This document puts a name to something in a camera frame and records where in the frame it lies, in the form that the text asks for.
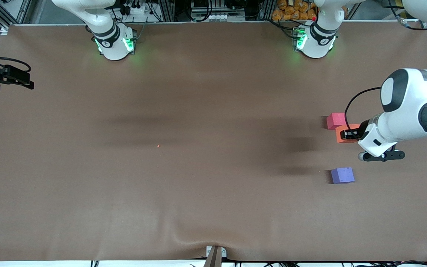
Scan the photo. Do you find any white power strip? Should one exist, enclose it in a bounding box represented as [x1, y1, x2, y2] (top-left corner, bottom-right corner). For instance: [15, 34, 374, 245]
[119, 2, 148, 16]

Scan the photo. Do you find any metal clamp bracket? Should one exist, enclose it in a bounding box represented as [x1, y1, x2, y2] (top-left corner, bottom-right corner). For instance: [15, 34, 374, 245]
[206, 246, 227, 258]

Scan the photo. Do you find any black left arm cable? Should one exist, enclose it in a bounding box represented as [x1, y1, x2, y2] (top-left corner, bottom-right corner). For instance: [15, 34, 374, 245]
[345, 86, 383, 131]

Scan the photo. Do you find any purple foam block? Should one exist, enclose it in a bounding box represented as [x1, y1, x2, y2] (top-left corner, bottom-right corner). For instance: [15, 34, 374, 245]
[330, 167, 355, 184]

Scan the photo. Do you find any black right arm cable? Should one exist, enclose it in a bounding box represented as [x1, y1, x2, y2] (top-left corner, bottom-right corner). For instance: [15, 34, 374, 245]
[0, 56, 32, 73]

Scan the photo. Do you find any white connector row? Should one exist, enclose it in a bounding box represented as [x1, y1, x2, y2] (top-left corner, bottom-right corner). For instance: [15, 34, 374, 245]
[198, 13, 246, 22]

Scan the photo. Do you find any bag of orange items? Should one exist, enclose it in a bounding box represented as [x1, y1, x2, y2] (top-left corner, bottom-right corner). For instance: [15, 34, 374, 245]
[272, 0, 317, 21]

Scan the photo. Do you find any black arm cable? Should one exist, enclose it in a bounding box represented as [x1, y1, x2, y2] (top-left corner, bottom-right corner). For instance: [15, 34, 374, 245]
[0, 56, 32, 73]
[345, 86, 383, 131]

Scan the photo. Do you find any orange foam block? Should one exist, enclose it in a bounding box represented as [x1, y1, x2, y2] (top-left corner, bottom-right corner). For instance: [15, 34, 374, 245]
[335, 124, 361, 144]

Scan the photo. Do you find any brown camera post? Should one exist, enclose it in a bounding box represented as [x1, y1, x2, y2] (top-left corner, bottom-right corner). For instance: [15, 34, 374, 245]
[203, 247, 222, 267]

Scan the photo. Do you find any brown table mat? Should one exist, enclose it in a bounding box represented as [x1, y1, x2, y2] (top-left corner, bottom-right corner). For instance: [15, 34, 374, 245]
[0, 22, 427, 262]

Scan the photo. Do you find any red foam block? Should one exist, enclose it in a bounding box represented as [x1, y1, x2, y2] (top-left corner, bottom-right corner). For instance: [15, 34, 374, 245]
[326, 113, 347, 131]

